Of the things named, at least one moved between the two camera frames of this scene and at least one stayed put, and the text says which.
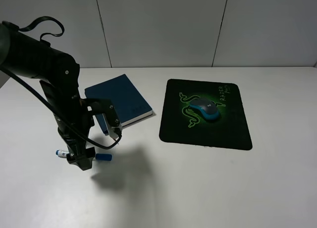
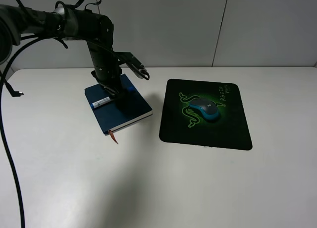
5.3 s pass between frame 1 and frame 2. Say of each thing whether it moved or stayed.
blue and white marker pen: moved
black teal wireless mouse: stayed
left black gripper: moved
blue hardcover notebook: stayed
